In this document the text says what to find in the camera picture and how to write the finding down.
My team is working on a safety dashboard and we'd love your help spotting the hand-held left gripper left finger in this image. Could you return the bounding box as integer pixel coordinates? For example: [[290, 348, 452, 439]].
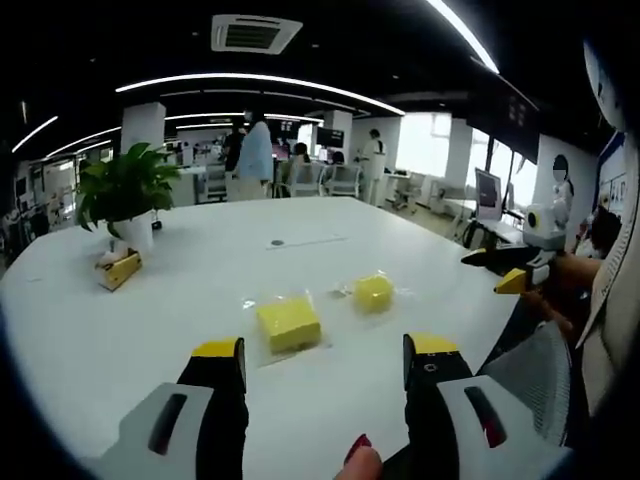
[[97, 336, 250, 480]]

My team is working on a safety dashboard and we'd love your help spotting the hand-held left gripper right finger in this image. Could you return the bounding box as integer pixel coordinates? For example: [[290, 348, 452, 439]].
[[402, 332, 576, 480]]

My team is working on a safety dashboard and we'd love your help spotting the person's right hand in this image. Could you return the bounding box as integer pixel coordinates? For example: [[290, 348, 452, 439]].
[[518, 285, 575, 334]]

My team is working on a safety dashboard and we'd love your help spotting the person's left hand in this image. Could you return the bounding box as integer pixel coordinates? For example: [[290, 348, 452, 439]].
[[333, 433, 385, 480]]

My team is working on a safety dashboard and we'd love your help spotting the computer monitor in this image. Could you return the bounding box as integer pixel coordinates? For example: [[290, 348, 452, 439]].
[[473, 167, 503, 222]]

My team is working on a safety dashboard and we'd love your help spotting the grey mesh chair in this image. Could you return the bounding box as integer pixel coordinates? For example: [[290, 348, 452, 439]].
[[477, 318, 575, 447]]

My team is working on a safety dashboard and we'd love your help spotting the person's beige clothing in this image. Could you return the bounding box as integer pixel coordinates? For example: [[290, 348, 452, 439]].
[[573, 197, 640, 419]]

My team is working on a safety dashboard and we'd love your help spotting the yellow tissue box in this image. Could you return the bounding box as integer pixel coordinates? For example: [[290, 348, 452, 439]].
[[94, 247, 144, 292]]

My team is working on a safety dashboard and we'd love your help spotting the white office chair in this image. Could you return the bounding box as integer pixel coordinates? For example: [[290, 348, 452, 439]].
[[324, 163, 363, 198], [288, 161, 327, 198]]

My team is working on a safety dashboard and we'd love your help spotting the white plant pot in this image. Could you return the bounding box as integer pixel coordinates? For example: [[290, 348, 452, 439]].
[[112, 209, 157, 254]]

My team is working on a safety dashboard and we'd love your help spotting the straight ceiling light strip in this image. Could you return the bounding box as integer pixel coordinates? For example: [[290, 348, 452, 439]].
[[427, 0, 501, 75]]

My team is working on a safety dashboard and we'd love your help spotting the green potted plant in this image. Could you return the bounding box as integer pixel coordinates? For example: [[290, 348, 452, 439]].
[[75, 142, 183, 240]]

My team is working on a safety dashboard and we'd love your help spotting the long ceiling light strip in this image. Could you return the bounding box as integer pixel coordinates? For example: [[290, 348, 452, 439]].
[[114, 72, 407, 117]]

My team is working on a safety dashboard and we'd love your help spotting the ceiling air conditioner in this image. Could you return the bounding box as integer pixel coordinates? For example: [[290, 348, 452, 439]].
[[210, 13, 304, 56]]

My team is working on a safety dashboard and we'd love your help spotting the table cable cover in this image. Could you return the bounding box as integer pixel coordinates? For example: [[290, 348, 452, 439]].
[[264, 233, 349, 251]]

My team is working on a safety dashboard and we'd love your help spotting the wall screen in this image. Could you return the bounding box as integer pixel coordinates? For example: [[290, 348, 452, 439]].
[[315, 126, 346, 149]]

